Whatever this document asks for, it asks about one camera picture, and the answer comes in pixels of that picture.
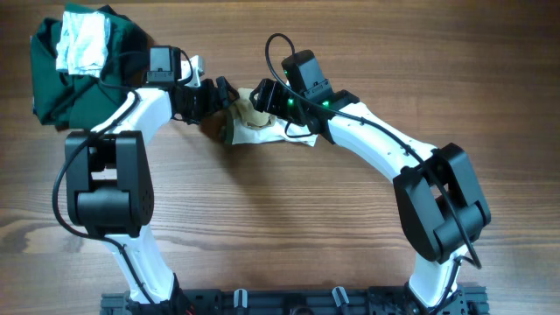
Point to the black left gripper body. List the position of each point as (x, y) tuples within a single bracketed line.
[(199, 101)]

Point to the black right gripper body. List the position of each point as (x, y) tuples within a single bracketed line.
[(278, 101)]

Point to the white tan green shirt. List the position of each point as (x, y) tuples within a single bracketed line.
[(245, 125)]

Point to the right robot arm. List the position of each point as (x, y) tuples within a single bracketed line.
[(441, 206)]

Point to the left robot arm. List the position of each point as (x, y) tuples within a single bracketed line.
[(104, 191)]

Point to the light patterned folded cloth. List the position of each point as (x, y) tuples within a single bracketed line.
[(83, 45)]

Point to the dark green folded garment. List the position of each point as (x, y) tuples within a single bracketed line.
[(75, 101)]

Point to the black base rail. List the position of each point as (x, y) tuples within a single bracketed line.
[(373, 300)]

